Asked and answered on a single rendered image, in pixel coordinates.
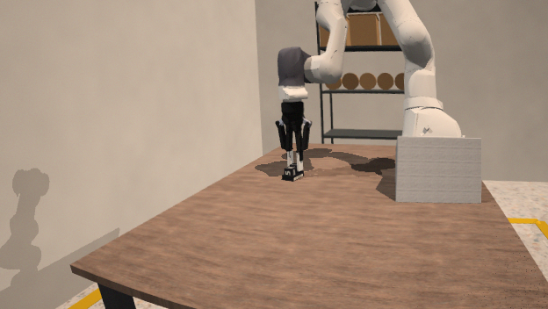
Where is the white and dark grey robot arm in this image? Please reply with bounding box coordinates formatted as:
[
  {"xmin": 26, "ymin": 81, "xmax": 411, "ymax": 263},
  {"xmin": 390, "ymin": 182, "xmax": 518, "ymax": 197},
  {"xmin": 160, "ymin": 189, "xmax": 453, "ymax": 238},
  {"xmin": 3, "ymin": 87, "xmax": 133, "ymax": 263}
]
[{"xmin": 278, "ymin": 0, "xmax": 465, "ymax": 138}]

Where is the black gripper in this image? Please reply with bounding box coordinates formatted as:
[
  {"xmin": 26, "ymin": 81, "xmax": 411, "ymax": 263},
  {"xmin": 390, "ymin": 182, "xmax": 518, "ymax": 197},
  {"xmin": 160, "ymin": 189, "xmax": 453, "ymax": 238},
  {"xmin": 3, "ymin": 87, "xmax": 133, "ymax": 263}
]
[{"xmin": 275, "ymin": 101, "xmax": 312, "ymax": 171}]

